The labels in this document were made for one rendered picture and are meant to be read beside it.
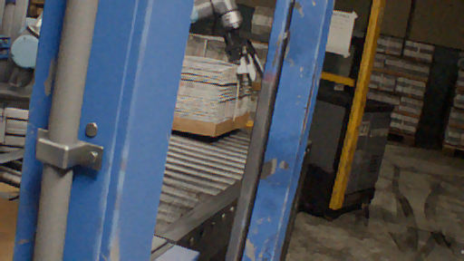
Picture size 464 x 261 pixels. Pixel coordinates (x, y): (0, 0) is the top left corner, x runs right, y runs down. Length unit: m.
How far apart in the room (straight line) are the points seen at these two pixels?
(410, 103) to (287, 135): 7.00
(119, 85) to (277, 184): 0.63
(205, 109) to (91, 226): 1.64
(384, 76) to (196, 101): 6.04
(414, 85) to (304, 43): 6.99
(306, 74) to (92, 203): 0.61
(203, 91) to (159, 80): 1.62
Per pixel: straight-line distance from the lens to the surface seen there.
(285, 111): 0.98
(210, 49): 3.26
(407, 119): 7.97
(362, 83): 4.01
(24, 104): 2.30
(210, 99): 2.03
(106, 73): 0.40
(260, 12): 3.82
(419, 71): 7.93
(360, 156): 4.32
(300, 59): 0.97
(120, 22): 0.39
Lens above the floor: 1.24
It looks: 9 degrees down
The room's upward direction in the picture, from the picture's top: 10 degrees clockwise
